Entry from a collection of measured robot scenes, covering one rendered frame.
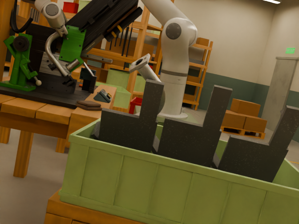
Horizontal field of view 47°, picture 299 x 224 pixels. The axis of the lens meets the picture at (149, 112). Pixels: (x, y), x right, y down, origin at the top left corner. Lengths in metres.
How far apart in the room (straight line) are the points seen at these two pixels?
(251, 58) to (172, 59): 10.65
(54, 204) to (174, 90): 0.80
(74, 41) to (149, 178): 1.37
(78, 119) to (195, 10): 10.21
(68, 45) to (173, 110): 0.83
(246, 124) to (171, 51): 6.72
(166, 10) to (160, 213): 0.96
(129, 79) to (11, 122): 3.16
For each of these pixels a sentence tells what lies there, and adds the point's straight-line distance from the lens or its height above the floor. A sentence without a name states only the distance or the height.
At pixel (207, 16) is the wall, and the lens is 11.57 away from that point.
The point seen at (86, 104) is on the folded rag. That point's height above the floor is 0.93.
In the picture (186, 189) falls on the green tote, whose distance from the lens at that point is 0.83.
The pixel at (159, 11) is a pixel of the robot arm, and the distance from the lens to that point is 1.55.
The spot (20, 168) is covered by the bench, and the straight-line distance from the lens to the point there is 3.08.
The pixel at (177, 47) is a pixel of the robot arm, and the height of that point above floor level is 1.25.
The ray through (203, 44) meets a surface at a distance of 10.94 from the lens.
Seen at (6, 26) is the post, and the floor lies 1.19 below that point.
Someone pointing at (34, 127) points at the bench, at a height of 0.79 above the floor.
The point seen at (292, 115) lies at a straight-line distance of 0.88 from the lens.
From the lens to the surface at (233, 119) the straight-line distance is 7.89.
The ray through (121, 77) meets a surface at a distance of 4.76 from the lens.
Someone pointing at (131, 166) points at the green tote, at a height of 0.92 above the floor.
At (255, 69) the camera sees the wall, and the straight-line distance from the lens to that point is 12.17.
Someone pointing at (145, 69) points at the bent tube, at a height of 1.15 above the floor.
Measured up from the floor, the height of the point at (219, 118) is 1.07.
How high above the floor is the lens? 1.17
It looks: 8 degrees down
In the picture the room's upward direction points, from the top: 13 degrees clockwise
